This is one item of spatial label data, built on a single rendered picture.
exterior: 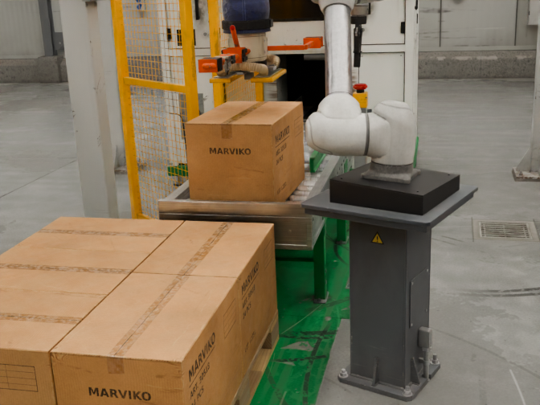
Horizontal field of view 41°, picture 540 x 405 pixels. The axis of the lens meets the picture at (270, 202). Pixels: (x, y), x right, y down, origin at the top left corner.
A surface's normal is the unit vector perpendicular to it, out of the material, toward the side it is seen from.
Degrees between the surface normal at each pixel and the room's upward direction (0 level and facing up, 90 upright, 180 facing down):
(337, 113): 52
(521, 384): 0
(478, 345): 0
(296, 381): 0
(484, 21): 90
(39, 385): 90
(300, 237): 90
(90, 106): 90
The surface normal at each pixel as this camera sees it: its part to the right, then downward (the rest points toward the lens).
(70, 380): -0.22, 0.29
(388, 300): -0.55, 0.26
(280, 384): -0.04, -0.96
